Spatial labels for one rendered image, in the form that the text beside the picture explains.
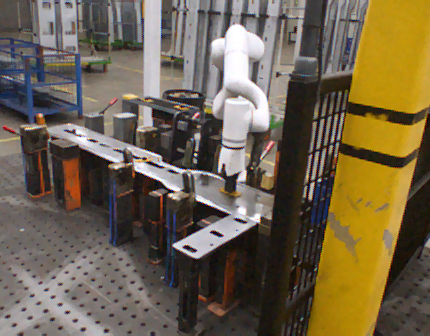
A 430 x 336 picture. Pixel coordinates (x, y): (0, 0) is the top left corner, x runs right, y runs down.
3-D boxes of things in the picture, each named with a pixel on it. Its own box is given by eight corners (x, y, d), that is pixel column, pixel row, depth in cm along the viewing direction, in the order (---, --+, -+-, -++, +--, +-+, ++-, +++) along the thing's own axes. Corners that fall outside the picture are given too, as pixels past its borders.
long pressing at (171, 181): (34, 131, 215) (33, 129, 214) (72, 124, 231) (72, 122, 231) (257, 226, 134) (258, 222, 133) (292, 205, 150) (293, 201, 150)
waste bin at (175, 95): (150, 151, 500) (151, 90, 474) (184, 144, 536) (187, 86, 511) (178, 163, 467) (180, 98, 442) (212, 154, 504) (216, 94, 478)
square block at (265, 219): (247, 311, 139) (258, 214, 126) (261, 300, 144) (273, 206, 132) (268, 323, 134) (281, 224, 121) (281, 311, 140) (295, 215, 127)
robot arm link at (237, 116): (247, 134, 151) (222, 132, 151) (251, 97, 146) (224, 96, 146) (250, 141, 143) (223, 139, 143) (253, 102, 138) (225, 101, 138)
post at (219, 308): (205, 308, 139) (210, 232, 129) (226, 293, 147) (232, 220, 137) (220, 317, 135) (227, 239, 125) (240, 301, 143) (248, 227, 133)
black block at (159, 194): (140, 262, 162) (140, 193, 152) (160, 252, 170) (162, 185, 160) (155, 271, 157) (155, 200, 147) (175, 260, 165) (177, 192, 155)
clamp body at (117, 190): (103, 242, 174) (100, 163, 162) (126, 232, 183) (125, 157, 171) (117, 250, 169) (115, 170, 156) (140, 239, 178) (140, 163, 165)
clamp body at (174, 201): (156, 281, 151) (157, 193, 139) (179, 268, 160) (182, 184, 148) (174, 292, 146) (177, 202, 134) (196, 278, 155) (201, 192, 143)
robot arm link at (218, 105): (243, 125, 212) (211, 124, 212) (243, 106, 218) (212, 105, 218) (248, 52, 168) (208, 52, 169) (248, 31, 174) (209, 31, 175)
